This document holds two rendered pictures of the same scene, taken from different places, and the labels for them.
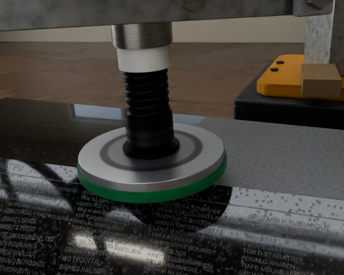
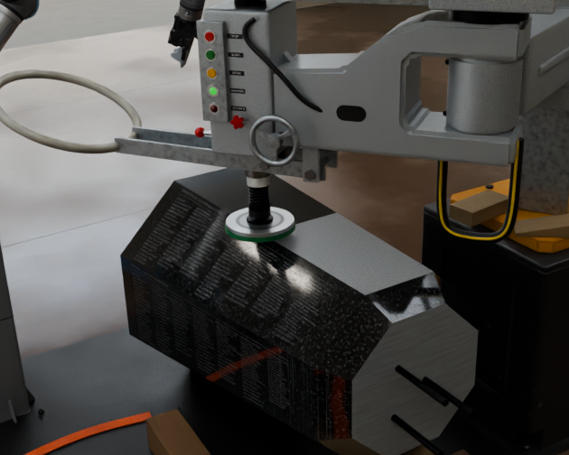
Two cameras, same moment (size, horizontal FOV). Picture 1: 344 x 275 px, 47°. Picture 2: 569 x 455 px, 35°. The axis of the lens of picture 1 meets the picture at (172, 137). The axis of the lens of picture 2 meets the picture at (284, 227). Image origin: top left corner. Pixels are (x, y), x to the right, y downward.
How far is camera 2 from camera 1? 2.29 m
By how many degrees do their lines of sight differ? 32
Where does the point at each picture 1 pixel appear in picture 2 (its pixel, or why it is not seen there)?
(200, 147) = (276, 225)
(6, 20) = (202, 161)
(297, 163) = (328, 248)
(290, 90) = not seen: hidden behind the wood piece
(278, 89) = not seen: hidden behind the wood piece
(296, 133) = (359, 236)
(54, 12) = (217, 161)
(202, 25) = not seen: outside the picture
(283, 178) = (310, 252)
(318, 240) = (298, 278)
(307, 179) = (318, 255)
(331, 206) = (310, 266)
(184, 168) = (257, 230)
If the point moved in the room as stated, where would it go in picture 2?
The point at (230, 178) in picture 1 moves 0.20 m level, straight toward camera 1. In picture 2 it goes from (290, 245) to (243, 267)
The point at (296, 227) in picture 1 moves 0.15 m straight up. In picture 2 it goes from (295, 271) to (293, 225)
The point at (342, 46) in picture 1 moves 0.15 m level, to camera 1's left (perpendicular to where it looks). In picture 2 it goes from (524, 183) to (482, 175)
